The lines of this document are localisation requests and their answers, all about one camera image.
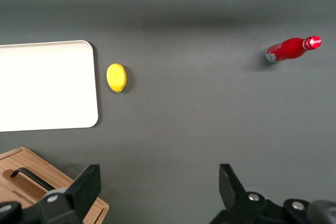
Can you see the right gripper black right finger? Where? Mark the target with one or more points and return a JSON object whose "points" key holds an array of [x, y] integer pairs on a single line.
{"points": [[231, 187]]}

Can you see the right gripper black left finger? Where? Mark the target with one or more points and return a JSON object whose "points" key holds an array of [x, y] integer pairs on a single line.
{"points": [[84, 184]]}

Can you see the wooden drawer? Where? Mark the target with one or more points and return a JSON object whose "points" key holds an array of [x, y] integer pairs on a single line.
{"points": [[39, 165]]}

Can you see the wooden drawer cabinet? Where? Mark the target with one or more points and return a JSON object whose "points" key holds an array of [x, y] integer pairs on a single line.
{"points": [[13, 152]]}

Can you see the beige rectangular tray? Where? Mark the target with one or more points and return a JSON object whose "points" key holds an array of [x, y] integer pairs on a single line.
{"points": [[47, 85]]}

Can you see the yellow lemon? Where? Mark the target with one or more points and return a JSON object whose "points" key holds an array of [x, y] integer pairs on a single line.
{"points": [[116, 77]]}

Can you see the red bottle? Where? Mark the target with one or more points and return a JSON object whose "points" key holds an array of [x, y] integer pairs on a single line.
{"points": [[288, 49]]}

